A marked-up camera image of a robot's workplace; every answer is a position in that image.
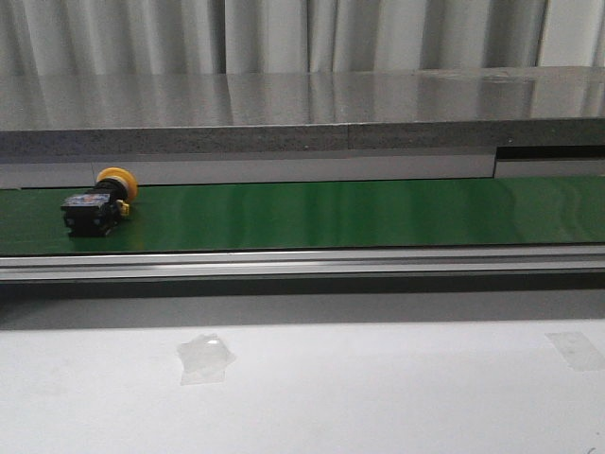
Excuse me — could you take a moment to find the yellow emergency stop button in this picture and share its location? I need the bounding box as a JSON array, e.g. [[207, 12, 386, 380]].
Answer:
[[60, 167, 138, 237]]

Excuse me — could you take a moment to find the flat clear tape strip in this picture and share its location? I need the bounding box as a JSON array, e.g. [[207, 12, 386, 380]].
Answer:
[[545, 332, 604, 372]]

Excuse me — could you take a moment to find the white pleated curtain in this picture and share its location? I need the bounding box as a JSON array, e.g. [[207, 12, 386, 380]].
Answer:
[[1, 1, 604, 76]]

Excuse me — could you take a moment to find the aluminium conveyor side rail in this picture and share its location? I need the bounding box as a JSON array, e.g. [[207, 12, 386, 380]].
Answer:
[[1, 244, 604, 282]]

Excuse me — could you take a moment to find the green conveyor belt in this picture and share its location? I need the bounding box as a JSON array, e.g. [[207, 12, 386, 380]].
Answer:
[[1, 176, 604, 255]]

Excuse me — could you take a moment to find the crumpled clear tape piece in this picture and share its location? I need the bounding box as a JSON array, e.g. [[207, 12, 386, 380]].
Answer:
[[177, 334, 236, 386]]

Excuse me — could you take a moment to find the grey stone countertop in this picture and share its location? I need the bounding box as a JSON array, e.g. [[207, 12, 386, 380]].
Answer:
[[0, 65, 605, 190]]

